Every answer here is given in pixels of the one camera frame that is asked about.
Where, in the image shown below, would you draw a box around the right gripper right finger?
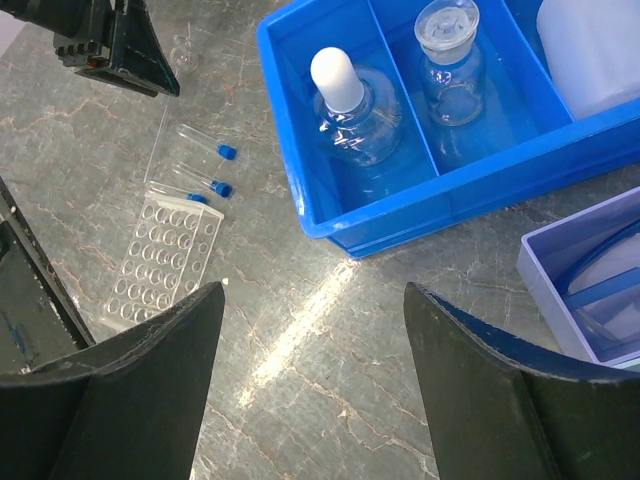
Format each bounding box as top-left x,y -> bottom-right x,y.
403,282 -> 639,479

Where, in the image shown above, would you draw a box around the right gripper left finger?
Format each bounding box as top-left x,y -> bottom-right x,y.
1,282 -> 224,479

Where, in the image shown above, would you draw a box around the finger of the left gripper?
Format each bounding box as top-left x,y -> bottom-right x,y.
112,1 -> 180,96
75,47 -> 173,97

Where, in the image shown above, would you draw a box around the small glass stoppered bottle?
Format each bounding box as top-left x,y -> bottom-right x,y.
414,0 -> 486,127

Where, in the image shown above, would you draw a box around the blue compartment bin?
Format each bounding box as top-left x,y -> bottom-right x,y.
257,1 -> 639,258

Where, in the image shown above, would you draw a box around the round glass flask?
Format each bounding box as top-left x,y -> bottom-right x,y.
310,47 -> 403,167

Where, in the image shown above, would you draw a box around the clear test tube rack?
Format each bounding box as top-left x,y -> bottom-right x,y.
101,191 -> 225,331

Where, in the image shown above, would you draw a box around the blue safety glasses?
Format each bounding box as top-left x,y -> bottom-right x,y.
556,221 -> 639,359

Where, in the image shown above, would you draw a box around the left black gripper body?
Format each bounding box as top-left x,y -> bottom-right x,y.
1,0 -> 113,68

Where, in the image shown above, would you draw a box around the red cap wash bottle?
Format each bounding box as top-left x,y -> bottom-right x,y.
536,0 -> 639,120

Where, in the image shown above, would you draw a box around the blue cap test tube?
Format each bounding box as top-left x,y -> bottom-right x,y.
146,181 -> 209,205
173,162 -> 233,198
176,123 -> 237,161

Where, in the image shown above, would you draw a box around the clear glass pipette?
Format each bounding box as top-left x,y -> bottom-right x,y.
142,35 -> 200,183

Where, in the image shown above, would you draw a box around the lavender divider box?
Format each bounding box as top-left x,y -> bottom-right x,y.
517,189 -> 639,371

